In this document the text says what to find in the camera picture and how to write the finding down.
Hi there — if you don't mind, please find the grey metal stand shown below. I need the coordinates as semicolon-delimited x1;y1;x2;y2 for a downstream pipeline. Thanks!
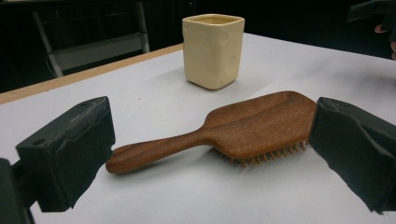
31;1;151;78

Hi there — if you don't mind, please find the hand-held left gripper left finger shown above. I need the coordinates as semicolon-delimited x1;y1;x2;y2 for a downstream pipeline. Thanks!
15;95;117;214

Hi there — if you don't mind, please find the wooden paddle hairbrush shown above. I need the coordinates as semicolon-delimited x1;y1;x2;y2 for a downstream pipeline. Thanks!
105;90;318;175

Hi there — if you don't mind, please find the cream square ceramic cup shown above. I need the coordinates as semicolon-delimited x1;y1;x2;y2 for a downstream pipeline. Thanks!
181;13;246;91

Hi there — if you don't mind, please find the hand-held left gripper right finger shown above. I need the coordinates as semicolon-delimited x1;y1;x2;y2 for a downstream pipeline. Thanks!
308;96;396;215

